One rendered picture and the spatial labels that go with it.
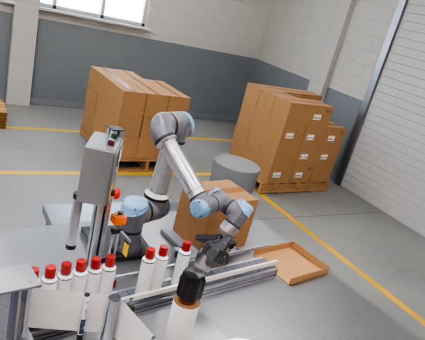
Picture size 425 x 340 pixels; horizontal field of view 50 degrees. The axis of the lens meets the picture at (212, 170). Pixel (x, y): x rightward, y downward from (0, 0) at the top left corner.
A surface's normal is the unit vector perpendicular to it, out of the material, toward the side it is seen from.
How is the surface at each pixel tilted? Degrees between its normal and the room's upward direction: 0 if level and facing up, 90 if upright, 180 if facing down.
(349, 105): 90
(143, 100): 90
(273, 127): 90
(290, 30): 90
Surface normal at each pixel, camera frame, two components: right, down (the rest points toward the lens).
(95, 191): 0.05, 0.36
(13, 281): 0.24, -0.91
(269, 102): -0.81, 0.01
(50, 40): 0.50, 0.41
